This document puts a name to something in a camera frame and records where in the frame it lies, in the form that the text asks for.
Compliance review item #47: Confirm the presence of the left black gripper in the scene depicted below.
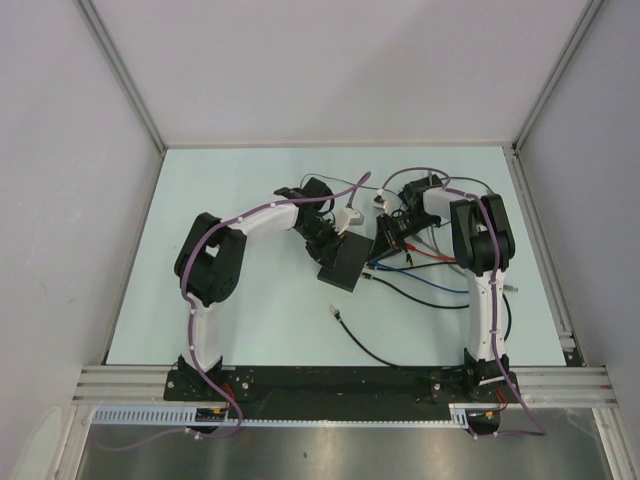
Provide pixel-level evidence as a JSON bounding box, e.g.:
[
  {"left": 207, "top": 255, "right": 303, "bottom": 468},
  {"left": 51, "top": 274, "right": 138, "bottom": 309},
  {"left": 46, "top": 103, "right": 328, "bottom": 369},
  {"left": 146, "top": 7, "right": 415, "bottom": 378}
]
[{"left": 295, "top": 218, "right": 347, "bottom": 272}]

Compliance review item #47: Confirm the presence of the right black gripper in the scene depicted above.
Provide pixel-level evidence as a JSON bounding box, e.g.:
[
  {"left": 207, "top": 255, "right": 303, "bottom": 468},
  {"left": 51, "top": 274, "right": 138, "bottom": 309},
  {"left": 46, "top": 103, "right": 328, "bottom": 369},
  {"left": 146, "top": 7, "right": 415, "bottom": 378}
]
[{"left": 369, "top": 212, "right": 439, "bottom": 264}]

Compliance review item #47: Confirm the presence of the red ethernet cable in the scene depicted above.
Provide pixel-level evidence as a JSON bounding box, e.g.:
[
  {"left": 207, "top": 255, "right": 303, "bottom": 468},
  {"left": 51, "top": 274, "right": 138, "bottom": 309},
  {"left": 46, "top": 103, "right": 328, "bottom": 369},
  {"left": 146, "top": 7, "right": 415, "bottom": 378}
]
[{"left": 402, "top": 242, "right": 459, "bottom": 262}]

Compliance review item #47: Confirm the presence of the black network switch box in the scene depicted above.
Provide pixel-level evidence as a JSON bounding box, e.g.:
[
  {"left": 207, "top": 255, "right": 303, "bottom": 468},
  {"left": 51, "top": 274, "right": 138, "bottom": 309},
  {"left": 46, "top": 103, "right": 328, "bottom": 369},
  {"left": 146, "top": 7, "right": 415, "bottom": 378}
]
[{"left": 317, "top": 231, "right": 374, "bottom": 293}]

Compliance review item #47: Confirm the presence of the blue ethernet cable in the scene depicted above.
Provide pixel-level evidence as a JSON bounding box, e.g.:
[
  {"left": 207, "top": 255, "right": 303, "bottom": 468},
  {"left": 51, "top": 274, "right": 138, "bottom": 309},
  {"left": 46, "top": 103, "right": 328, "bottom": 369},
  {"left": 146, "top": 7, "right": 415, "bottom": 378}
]
[{"left": 367, "top": 259, "right": 474, "bottom": 294}]

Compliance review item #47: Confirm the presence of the black ethernet cable teal boot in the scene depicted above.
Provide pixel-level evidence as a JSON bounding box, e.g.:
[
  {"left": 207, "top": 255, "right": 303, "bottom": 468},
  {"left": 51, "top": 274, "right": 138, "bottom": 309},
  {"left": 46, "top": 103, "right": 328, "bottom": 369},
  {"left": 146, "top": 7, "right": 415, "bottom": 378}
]
[{"left": 360, "top": 272, "right": 476, "bottom": 311}]

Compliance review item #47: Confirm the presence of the thin black power cable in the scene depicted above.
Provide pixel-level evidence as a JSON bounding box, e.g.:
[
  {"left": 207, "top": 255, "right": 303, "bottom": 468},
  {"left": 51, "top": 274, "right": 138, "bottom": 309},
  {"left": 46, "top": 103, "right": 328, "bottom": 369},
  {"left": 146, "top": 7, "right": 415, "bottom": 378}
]
[{"left": 299, "top": 173, "right": 416, "bottom": 266}]

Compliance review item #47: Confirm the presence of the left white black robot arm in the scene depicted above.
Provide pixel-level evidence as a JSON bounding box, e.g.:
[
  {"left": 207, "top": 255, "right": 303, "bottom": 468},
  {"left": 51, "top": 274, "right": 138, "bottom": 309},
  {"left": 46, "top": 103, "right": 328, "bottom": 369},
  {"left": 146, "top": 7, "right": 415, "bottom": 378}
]
[{"left": 174, "top": 178, "right": 346, "bottom": 400}]

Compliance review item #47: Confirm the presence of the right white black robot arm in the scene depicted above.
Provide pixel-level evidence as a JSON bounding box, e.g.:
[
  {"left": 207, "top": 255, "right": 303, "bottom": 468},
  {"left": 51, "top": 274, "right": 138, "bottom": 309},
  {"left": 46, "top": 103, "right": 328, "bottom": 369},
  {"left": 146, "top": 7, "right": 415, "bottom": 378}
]
[{"left": 369, "top": 174, "right": 515, "bottom": 401}]

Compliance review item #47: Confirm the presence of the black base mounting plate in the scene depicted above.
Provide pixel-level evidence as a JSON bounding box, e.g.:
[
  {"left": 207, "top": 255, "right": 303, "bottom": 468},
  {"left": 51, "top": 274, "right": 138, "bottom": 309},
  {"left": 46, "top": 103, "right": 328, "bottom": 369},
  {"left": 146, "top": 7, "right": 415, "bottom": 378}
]
[{"left": 164, "top": 365, "right": 524, "bottom": 421}]

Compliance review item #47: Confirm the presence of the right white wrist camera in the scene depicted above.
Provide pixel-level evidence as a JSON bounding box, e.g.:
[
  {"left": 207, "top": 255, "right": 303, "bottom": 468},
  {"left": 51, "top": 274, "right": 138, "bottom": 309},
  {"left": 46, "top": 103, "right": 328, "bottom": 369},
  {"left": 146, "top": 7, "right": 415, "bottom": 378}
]
[{"left": 372, "top": 189, "right": 388, "bottom": 211}]

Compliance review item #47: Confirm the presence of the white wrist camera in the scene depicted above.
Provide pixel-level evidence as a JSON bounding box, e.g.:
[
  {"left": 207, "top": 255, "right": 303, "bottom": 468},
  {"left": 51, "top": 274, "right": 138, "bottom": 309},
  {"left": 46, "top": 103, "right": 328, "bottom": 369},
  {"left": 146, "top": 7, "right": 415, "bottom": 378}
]
[
  {"left": 372, "top": 189, "right": 388, "bottom": 211},
  {"left": 334, "top": 207, "right": 364, "bottom": 235}
]

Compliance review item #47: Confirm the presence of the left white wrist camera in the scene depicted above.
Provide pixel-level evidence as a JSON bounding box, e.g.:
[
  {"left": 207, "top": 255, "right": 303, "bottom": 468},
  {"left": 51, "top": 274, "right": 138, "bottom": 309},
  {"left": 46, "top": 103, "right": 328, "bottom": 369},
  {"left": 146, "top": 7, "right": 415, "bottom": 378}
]
[{"left": 334, "top": 207, "right": 364, "bottom": 235}]

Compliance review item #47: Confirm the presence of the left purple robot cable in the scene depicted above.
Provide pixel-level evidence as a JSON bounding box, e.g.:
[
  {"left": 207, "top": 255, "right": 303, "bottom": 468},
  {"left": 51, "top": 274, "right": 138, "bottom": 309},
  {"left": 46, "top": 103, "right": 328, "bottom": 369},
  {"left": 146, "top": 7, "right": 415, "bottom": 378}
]
[{"left": 94, "top": 171, "right": 374, "bottom": 451}]

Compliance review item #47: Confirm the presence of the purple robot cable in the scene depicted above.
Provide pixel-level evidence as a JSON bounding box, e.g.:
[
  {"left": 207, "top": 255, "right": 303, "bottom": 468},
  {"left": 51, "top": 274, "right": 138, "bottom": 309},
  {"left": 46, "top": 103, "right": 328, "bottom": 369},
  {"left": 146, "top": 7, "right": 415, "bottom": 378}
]
[
  {"left": 379, "top": 165, "right": 549, "bottom": 441},
  {"left": 94, "top": 171, "right": 374, "bottom": 451}
]

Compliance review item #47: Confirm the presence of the loose black ethernet cable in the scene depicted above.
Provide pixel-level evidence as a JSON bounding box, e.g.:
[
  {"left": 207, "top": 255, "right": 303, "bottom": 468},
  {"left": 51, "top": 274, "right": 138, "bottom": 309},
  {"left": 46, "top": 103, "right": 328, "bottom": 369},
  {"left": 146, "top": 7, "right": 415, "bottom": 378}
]
[{"left": 327, "top": 292, "right": 514, "bottom": 369}]

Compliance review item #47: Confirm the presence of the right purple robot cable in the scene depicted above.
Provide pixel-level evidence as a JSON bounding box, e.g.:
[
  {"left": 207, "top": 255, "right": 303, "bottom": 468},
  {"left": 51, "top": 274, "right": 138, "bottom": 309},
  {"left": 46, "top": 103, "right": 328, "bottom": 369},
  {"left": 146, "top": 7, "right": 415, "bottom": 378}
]
[{"left": 379, "top": 165, "right": 549, "bottom": 441}]

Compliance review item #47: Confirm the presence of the white slotted cable duct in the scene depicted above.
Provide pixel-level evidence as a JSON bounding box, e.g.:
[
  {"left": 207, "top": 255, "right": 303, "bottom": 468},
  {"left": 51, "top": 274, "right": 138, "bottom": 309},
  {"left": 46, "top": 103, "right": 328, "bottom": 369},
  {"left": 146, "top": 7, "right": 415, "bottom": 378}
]
[{"left": 92, "top": 405, "right": 469, "bottom": 429}]

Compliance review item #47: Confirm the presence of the aluminium frame rail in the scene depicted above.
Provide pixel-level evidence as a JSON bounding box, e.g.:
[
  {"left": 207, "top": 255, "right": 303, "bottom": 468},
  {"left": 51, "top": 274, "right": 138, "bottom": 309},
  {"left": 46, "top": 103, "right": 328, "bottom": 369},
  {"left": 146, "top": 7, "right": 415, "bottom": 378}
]
[{"left": 72, "top": 365, "right": 171, "bottom": 405}]

